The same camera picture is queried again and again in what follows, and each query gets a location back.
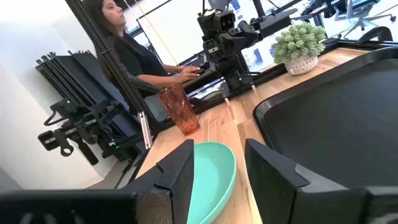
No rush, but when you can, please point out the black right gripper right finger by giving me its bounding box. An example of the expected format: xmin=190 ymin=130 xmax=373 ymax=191
xmin=244 ymin=138 xmax=368 ymax=224

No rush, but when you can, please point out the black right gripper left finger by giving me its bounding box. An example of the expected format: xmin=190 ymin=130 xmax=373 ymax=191
xmin=123 ymin=139 xmax=195 ymax=224

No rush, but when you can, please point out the silver metal bracket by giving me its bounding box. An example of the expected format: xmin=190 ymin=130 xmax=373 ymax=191
xmin=137 ymin=111 xmax=154 ymax=150

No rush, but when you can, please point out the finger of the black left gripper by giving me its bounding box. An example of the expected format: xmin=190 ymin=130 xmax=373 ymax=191
xmin=237 ymin=19 xmax=260 ymax=48
xmin=218 ymin=32 xmax=247 ymax=55

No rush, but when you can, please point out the white office chair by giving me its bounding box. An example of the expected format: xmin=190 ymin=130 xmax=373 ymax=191
xmin=334 ymin=0 xmax=397 ymax=39

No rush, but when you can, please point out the teal plastic plate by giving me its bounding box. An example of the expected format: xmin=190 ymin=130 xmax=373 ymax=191
xmin=186 ymin=141 xmax=238 ymax=224

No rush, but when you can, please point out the person's hand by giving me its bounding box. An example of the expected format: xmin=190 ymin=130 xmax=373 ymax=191
xmin=178 ymin=65 xmax=201 ymax=83

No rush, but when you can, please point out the person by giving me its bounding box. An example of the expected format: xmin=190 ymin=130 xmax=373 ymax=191
xmin=82 ymin=0 xmax=201 ymax=94

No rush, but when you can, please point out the red translucent plastic cup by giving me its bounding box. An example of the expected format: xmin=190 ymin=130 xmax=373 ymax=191
xmin=156 ymin=83 xmax=201 ymax=136

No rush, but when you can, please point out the bundle of black rods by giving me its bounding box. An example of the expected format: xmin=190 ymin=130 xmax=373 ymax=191
xmin=35 ymin=50 xmax=131 ymax=131

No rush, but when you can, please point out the black arched frame handle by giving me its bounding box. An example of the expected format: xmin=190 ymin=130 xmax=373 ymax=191
xmin=356 ymin=26 xmax=394 ymax=45

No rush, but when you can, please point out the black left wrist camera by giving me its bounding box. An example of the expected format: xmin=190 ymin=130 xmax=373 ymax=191
xmin=197 ymin=9 xmax=236 ymax=39

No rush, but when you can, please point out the green succulent in white pot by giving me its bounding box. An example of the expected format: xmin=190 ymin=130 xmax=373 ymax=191
xmin=271 ymin=22 xmax=327 ymax=77

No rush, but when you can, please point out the black office desk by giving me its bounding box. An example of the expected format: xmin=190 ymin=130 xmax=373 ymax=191
xmin=300 ymin=0 xmax=349 ymax=29

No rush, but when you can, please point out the black plastic tray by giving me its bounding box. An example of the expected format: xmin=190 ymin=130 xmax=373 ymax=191
xmin=252 ymin=45 xmax=398 ymax=191

